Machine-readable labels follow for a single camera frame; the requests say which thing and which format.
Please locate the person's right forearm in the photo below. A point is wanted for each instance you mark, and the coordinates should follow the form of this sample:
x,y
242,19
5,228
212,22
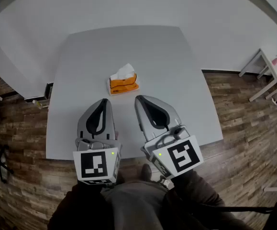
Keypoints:
x,y
195,195

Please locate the person's brown shoe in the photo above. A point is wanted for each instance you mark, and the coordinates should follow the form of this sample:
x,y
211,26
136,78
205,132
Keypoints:
x,y
120,177
146,172

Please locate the clear plastic bottle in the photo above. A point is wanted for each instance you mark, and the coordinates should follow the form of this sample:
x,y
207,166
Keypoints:
x,y
37,104

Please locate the person's grey clothed torso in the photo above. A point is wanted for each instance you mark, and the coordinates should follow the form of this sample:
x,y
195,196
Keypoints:
x,y
133,207

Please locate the white power strip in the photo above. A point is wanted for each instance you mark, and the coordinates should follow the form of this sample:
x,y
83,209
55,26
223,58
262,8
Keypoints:
x,y
275,102

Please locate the person's left forearm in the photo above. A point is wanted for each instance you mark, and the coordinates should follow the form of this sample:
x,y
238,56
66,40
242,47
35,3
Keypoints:
x,y
80,207

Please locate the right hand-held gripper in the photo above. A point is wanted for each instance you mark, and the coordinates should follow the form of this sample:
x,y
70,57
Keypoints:
x,y
183,156

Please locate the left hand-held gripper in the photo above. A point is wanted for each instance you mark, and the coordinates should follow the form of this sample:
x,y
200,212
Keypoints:
x,y
92,162

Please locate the orange tissue pack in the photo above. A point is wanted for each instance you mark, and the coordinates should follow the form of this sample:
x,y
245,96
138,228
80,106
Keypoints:
x,y
124,86

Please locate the pink object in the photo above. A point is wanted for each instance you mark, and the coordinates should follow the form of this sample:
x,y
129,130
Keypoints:
x,y
275,60

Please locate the white tissue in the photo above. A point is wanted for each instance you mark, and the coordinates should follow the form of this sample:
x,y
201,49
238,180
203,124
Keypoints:
x,y
125,72

